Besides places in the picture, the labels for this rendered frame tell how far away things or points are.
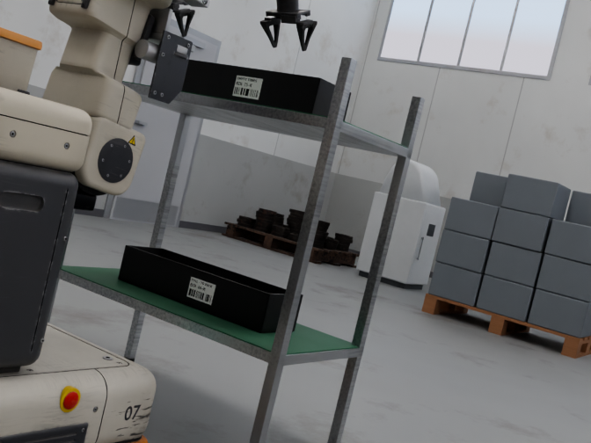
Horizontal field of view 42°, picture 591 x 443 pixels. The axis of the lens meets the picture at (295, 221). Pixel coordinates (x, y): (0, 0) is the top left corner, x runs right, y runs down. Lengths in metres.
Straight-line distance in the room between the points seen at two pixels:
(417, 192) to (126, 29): 6.46
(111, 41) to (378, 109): 9.59
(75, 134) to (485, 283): 5.17
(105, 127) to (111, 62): 0.15
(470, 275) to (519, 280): 0.40
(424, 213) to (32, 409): 6.70
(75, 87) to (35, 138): 0.40
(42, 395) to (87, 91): 0.68
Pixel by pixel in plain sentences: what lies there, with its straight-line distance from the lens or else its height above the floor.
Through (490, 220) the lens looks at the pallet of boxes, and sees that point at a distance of 6.43.
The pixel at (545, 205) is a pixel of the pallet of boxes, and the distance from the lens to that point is 6.32.
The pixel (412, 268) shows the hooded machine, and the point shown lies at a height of 0.23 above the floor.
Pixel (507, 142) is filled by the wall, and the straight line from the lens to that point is 10.45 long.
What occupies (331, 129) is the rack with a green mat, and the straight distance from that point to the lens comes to 1.90.
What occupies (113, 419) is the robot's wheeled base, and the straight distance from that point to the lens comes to 1.77.
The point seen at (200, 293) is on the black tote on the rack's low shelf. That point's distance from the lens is 2.26.
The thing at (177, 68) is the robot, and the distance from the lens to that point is 1.90.
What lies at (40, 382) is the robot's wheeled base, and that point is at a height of 0.27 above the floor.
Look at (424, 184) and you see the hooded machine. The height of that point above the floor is 1.11.
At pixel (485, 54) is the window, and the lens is 10.82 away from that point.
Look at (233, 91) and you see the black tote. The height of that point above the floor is 0.99.
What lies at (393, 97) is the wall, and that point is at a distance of 11.23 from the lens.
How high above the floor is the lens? 0.76
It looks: 2 degrees down
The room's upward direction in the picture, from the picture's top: 14 degrees clockwise
